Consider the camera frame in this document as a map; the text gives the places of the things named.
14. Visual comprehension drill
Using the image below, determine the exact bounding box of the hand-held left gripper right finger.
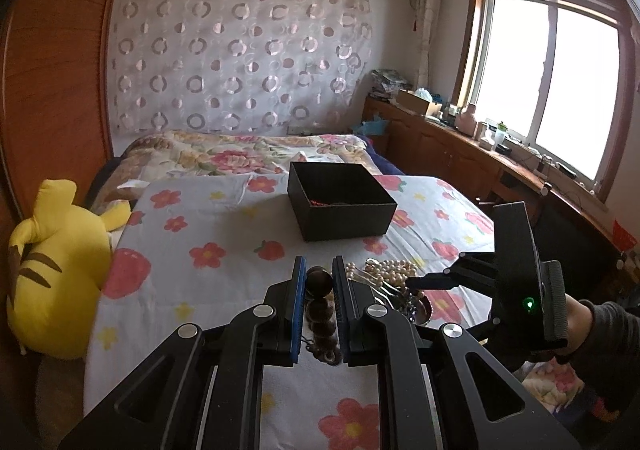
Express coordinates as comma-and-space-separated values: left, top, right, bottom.
332, 256, 581, 450

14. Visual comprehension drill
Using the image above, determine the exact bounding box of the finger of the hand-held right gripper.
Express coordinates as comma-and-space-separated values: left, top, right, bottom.
405, 272, 453, 292

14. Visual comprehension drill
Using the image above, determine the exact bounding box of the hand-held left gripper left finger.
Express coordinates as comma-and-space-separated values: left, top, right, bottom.
57, 256, 307, 450

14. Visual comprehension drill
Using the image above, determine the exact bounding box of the dark wooden bead bracelet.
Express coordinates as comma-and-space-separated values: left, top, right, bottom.
305, 266, 344, 366

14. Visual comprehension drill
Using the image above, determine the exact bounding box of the silver bangle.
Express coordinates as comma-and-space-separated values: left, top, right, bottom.
395, 290, 435, 327

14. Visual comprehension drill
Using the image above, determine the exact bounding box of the white pearl necklace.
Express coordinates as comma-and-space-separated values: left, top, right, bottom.
345, 257, 418, 292

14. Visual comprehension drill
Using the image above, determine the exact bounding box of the black cardboard box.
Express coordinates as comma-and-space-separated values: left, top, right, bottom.
287, 161, 398, 242

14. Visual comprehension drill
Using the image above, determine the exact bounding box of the person's right forearm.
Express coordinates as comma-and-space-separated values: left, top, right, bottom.
567, 299, 640, 381

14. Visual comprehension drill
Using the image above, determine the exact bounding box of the strawberry print blanket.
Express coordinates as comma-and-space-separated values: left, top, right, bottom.
82, 172, 501, 450

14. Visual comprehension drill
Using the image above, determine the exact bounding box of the red printed paper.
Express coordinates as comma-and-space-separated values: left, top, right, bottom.
612, 220, 638, 251

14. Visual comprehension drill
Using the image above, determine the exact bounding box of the dark blue blanket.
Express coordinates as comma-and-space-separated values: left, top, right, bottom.
367, 140, 406, 177

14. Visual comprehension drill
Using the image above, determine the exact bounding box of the wooden cabinet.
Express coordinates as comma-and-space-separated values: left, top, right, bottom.
362, 95, 631, 281

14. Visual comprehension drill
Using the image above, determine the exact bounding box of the blue plastic bag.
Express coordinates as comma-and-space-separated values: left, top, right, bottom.
359, 115, 391, 137

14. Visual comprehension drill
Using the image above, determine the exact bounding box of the pink jug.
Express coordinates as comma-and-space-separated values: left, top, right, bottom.
459, 102, 480, 135

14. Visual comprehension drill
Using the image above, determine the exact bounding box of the open cardboard box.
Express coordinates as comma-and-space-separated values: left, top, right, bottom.
396, 89, 435, 117

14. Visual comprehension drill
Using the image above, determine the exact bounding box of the floral quilt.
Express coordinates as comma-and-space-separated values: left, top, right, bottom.
90, 130, 383, 211

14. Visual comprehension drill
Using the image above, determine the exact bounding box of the window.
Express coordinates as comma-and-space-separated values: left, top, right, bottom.
452, 0, 636, 203

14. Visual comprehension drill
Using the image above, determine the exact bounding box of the stack of magazines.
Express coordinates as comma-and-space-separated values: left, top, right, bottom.
370, 69, 413, 98

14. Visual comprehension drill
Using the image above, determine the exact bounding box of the yellow plush toy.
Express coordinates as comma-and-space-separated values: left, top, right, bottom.
7, 179, 132, 361

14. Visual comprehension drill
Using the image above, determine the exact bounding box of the patterned window curtain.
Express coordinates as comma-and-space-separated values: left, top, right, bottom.
410, 0, 444, 92

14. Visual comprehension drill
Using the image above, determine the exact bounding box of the wooden wardrobe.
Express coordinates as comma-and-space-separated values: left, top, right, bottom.
0, 0, 136, 231

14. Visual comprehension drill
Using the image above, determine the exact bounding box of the circle patterned wall cloth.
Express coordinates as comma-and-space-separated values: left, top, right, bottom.
107, 0, 376, 136

